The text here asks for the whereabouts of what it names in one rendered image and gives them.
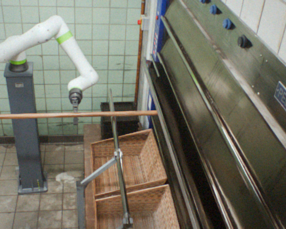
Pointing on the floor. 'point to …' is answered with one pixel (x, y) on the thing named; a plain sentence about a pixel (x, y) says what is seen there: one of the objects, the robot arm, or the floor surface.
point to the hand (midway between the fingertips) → (75, 114)
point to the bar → (80, 186)
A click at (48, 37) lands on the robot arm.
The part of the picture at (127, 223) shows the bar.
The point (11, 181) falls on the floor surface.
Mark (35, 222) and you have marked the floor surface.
